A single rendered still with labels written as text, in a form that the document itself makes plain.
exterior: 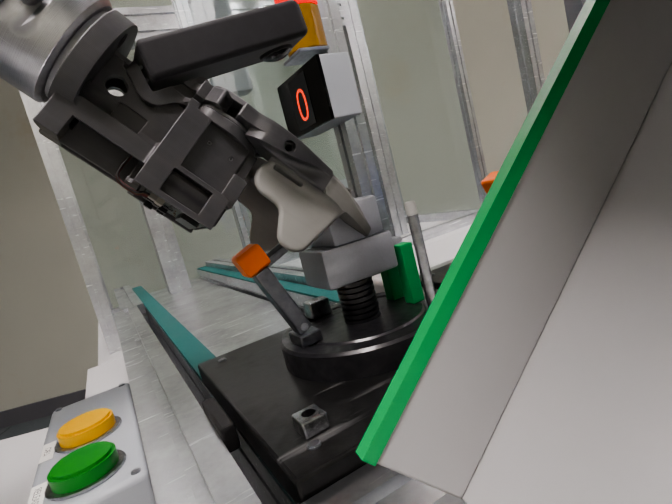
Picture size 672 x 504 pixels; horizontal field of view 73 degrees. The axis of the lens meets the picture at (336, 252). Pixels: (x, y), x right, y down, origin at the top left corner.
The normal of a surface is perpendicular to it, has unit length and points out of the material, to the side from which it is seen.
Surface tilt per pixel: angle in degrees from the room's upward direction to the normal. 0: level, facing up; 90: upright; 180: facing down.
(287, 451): 0
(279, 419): 0
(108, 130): 90
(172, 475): 0
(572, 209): 90
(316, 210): 83
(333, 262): 90
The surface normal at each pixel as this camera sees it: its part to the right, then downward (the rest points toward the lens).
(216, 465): -0.25, -0.96
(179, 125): 0.47, 0.01
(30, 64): -0.03, 0.62
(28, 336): 0.06, 0.13
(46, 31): 0.34, 0.22
